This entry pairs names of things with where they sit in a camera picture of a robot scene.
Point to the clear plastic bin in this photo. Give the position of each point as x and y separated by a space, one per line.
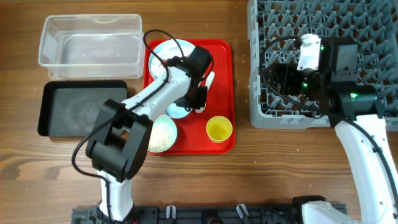
92 46

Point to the white rice pile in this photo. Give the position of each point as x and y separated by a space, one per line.
160 138

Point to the white plastic spoon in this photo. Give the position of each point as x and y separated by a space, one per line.
209 81

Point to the mint green bowl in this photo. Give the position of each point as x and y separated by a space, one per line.
162 119

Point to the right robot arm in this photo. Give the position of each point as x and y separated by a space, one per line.
326 72

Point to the small light blue bowl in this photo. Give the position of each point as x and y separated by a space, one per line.
176 112

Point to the red serving tray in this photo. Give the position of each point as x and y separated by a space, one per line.
192 138

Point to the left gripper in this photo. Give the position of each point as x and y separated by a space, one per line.
199 101

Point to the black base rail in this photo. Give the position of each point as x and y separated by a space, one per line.
269 214

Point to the yellow plastic cup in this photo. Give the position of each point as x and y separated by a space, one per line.
219 129

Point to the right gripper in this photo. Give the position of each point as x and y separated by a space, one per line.
288 71

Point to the black tray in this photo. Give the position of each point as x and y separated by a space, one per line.
70 108

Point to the grey dishwasher rack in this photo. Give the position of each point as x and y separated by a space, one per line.
373 24

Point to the white crumpled tissue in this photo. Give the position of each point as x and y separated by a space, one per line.
165 51

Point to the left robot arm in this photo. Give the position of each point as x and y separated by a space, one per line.
118 143

